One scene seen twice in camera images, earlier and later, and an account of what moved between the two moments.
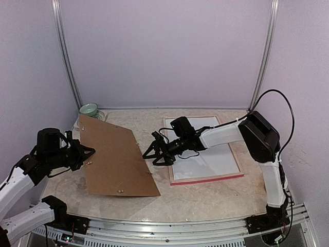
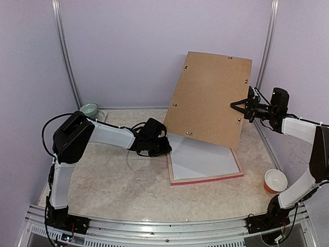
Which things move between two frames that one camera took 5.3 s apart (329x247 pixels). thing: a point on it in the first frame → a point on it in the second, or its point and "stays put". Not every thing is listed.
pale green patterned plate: [99, 115] stays put
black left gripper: [80, 157] → [166, 148]
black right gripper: [169, 158] → [252, 107]
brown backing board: [118, 165] → [207, 86]
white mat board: [211, 161] stays put
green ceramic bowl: [90, 109] stays put
